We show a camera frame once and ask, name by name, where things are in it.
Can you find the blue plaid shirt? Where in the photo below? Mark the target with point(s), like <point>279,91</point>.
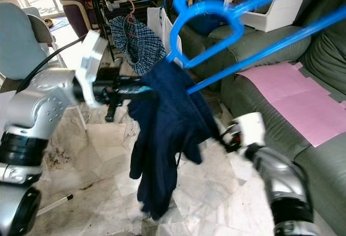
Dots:
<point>140,44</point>

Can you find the white thin garment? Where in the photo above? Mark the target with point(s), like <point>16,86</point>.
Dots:
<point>159,31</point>

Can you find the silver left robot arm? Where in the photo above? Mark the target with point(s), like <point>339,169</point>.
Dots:
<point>40,109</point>

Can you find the pink paper sheet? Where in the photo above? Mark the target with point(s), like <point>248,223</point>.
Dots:
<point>297,95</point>

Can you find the white grey folding chair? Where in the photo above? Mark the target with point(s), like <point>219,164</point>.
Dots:
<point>47,36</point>

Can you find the light blue cushion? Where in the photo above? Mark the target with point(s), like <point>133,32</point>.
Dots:
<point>21,41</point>

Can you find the navy blue shorts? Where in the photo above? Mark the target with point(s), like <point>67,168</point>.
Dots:
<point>173,128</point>

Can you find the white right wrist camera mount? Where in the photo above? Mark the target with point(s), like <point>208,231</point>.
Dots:
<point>248,128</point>

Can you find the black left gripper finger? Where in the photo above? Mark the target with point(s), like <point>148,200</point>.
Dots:
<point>143,90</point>

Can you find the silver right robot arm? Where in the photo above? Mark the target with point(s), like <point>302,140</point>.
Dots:
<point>281,179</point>

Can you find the blue suitcase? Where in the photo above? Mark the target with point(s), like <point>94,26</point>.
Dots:
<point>205,24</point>

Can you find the grey green sofa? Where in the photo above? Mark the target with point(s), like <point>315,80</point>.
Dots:
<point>324,47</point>

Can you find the purple armchair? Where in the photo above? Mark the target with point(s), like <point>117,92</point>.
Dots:
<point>75,19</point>

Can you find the white plastic storage bin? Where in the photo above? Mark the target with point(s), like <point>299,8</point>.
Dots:
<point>275,20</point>

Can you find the black metal drying rack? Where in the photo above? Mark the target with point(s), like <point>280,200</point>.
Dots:
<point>102,6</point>

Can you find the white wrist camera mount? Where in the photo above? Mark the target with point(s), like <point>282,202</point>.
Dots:
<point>248,128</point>
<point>91,63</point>

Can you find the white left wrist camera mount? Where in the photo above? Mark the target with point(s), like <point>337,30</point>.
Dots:
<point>91,63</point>

